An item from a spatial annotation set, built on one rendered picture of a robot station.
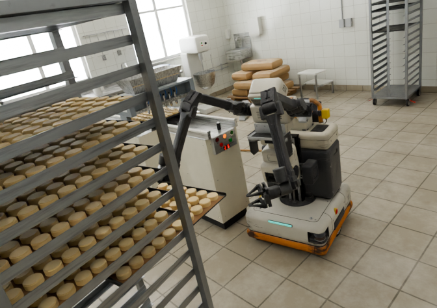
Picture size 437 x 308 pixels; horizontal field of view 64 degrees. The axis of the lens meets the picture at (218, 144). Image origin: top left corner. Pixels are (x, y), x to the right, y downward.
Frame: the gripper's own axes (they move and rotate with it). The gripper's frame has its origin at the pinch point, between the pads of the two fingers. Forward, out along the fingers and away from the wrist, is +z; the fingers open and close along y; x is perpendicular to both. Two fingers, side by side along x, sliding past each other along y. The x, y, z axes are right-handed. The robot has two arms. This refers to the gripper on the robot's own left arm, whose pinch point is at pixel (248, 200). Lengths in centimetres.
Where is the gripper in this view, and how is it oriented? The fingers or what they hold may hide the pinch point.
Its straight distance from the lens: 159.2
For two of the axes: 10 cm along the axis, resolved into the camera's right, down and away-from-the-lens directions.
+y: 2.3, 8.7, 4.3
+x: -2.0, -3.9, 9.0
